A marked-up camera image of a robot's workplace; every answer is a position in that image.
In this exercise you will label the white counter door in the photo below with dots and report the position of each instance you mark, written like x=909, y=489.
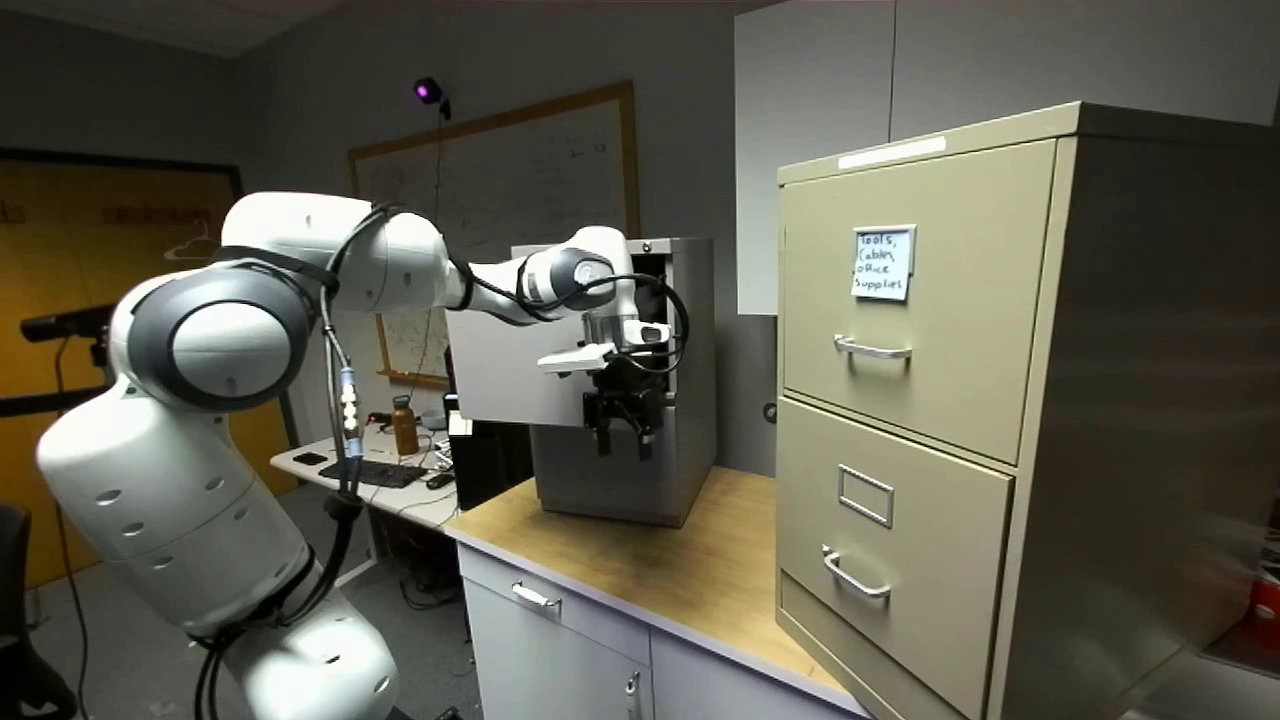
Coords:
x=540, y=670

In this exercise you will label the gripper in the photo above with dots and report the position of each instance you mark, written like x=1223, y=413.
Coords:
x=628, y=385

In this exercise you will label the beige filing cabinet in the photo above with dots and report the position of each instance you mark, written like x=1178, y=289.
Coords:
x=1130, y=400

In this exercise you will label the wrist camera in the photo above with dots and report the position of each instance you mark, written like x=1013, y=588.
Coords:
x=575, y=358

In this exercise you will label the black office chair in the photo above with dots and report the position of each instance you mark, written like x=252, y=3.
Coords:
x=20, y=650

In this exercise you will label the white counter drawer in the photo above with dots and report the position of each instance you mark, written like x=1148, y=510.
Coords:
x=590, y=612

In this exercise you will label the small grey metal cabinet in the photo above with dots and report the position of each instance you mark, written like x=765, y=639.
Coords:
x=640, y=470

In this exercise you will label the brown bottle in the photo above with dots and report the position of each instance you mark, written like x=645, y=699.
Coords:
x=405, y=430

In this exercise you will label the black phone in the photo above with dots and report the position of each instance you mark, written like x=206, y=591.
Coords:
x=309, y=458

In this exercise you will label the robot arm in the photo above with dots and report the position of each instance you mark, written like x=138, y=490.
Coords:
x=190, y=500

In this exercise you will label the white desk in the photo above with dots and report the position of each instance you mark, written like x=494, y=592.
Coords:
x=400, y=500

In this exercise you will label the camera on mount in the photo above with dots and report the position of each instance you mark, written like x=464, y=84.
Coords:
x=430, y=92

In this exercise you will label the whiteboard with wooden frame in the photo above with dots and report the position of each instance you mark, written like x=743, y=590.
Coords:
x=520, y=170

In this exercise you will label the black computer case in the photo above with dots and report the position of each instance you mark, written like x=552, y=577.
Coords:
x=490, y=465

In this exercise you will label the camera on tripod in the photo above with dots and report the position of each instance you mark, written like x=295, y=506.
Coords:
x=65, y=323

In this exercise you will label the wooden door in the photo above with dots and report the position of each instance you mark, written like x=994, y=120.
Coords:
x=60, y=250

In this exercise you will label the handwritten paper note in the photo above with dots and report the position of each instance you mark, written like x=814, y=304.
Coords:
x=883, y=262

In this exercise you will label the beige drawer with label frame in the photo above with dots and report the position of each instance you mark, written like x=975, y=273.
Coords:
x=930, y=600

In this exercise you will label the black keyboard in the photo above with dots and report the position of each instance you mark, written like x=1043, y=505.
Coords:
x=372, y=472

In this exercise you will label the beige drawer with paper note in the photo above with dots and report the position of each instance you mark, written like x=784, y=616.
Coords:
x=960, y=380

